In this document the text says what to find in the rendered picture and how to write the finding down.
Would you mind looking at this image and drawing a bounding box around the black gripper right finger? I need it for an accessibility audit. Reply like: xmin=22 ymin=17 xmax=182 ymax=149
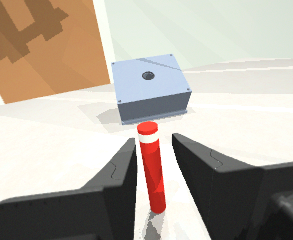
xmin=172 ymin=133 xmax=293 ymax=240

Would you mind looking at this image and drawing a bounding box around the grey sloped panel with hole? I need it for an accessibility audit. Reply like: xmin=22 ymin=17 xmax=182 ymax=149
xmin=111 ymin=53 xmax=192 ymax=125

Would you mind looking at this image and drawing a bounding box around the red peg with white band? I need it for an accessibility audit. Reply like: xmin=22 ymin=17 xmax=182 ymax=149
xmin=137 ymin=122 xmax=166 ymax=214

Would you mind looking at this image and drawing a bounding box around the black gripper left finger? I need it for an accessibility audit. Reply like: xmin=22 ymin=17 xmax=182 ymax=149
xmin=0 ymin=138 xmax=138 ymax=240

